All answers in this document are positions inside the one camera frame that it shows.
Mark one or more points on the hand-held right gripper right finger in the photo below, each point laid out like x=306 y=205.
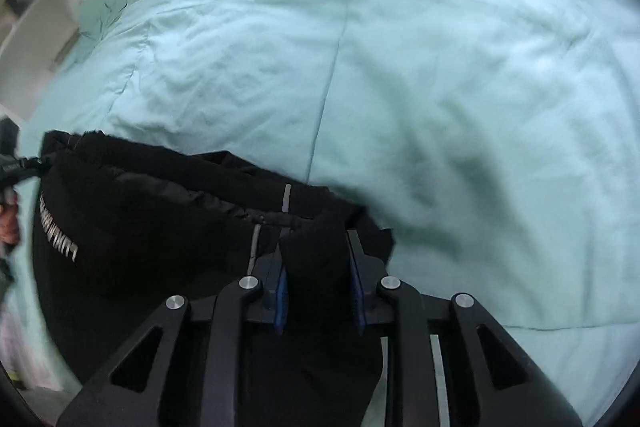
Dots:
x=357 y=302

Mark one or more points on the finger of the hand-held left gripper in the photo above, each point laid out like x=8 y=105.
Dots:
x=22 y=166

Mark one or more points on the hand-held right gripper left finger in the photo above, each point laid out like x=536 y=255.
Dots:
x=281 y=302

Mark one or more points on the black hooded jacket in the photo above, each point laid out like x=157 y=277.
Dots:
x=150 y=232

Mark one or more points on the person's left hand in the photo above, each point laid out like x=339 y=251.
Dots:
x=7 y=224

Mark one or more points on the crumpled teal pillow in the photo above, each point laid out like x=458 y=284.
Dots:
x=100 y=14

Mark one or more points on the teal quilted blanket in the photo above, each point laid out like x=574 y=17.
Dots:
x=450 y=107

